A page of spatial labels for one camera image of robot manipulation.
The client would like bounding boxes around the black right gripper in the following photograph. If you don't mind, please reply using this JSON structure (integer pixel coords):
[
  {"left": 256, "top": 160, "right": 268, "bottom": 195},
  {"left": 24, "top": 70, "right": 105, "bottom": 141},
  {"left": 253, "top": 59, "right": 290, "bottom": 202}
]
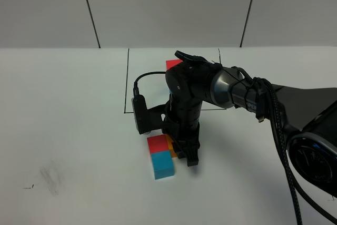
[{"left": 163, "top": 101, "right": 202, "bottom": 167}]

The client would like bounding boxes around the orange cube block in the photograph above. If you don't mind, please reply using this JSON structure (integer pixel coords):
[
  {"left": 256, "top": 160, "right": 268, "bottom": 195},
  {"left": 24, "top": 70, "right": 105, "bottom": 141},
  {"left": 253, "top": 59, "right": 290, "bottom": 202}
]
[{"left": 165, "top": 134, "right": 177, "bottom": 158}]

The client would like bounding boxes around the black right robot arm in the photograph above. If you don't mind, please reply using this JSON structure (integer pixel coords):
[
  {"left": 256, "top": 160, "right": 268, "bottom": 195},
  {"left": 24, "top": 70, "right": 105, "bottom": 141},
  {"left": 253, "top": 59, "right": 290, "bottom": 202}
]
[{"left": 162, "top": 51, "right": 336, "bottom": 224}]

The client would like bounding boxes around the template red cube block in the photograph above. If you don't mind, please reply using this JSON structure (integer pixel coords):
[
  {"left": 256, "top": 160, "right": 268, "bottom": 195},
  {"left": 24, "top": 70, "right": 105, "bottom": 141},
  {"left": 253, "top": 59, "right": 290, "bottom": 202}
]
[{"left": 166, "top": 59, "right": 182, "bottom": 70}]

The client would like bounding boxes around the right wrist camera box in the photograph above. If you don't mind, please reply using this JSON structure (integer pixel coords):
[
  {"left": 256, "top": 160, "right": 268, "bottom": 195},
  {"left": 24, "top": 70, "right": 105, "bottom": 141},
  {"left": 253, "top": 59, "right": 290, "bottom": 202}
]
[{"left": 132, "top": 95, "right": 167, "bottom": 134}]

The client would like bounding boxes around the black right camera cable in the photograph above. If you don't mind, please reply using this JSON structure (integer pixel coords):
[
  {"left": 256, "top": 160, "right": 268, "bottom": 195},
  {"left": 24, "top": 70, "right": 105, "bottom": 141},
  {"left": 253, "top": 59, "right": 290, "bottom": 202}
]
[{"left": 133, "top": 71, "right": 167, "bottom": 97}]

